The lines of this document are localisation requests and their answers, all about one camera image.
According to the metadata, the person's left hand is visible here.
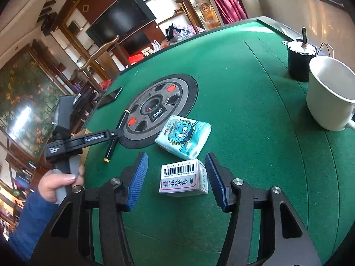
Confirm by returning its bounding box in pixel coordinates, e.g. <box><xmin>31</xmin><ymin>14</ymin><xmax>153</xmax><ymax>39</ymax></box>
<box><xmin>37</xmin><ymin>165</ymin><xmax>85</xmax><ymax>203</ymax></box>

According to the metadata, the teal white tissue pack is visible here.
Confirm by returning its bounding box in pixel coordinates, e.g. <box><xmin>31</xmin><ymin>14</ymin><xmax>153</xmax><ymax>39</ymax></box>
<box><xmin>155</xmin><ymin>115</ymin><xmax>212</xmax><ymax>160</ymax></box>

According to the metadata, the white mug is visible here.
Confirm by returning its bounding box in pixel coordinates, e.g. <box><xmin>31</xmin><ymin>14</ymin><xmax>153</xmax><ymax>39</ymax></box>
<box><xmin>306</xmin><ymin>55</ymin><xmax>355</xmax><ymax>131</ymax></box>

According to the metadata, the wooden wall shelf unit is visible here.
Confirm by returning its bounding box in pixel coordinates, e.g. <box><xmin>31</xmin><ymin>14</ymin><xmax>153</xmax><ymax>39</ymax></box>
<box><xmin>59</xmin><ymin>0</ymin><xmax>222</xmax><ymax>89</ymax></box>

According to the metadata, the black phone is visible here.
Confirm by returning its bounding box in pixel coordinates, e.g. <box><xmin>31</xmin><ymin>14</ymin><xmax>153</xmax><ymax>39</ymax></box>
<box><xmin>96</xmin><ymin>87</ymin><xmax>123</xmax><ymax>108</ymax></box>

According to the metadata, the pile of plastic bags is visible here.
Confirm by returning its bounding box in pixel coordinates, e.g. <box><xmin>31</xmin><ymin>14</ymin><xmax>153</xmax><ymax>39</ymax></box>
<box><xmin>166</xmin><ymin>23</ymin><xmax>199</xmax><ymax>43</ymax></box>

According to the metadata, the black television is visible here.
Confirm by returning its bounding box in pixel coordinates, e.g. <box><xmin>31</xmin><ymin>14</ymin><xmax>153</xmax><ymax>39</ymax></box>
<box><xmin>85</xmin><ymin>0</ymin><xmax>157</xmax><ymax>47</ymax></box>

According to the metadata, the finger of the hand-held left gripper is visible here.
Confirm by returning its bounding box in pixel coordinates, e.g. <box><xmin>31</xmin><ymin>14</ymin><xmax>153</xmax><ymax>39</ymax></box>
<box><xmin>83</xmin><ymin>129</ymin><xmax>124</xmax><ymax>146</ymax></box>

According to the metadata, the black gold-trimmed pen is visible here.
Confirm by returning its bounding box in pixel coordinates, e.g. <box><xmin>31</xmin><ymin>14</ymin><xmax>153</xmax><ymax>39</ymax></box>
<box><xmin>103</xmin><ymin>110</ymin><xmax>130</xmax><ymax>163</ymax></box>

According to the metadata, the round grey table centre plate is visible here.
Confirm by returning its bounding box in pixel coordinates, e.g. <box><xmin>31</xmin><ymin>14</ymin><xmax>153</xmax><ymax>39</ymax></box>
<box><xmin>119</xmin><ymin>74</ymin><xmax>199</xmax><ymax>149</ymax></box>

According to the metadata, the small white carton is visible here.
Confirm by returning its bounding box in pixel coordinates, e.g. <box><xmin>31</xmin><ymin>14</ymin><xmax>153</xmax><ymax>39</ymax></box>
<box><xmin>159</xmin><ymin>158</ymin><xmax>209</xmax><ymax>198</ymax></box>

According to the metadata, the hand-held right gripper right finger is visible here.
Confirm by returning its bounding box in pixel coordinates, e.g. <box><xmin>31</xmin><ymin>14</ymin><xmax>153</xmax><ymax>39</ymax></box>
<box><xmin>205</xmin><ymin>152</ymin><xmax>323</xmax><ymax>266</ymax></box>

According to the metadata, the red cloth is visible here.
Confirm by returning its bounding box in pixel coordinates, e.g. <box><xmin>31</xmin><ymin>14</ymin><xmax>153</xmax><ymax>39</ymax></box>
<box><xmin>208</xmin><ymin>0</ymin><xmax>248</xmax><ymax>25</ymax></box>

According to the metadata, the large framed floral painting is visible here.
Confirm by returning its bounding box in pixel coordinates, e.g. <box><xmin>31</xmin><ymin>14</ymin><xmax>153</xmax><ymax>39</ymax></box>
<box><xmin>0</xmin><ymin>44</ymin><xmax>65</xmax><ymax>158</ymax></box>

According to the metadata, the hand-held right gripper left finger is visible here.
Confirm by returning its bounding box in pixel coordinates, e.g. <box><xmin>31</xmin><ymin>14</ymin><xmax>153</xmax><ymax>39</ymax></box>
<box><xmin>30</xmin><ymin>152</ymin><xmax>149</xmax><ymax>266</ymax></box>

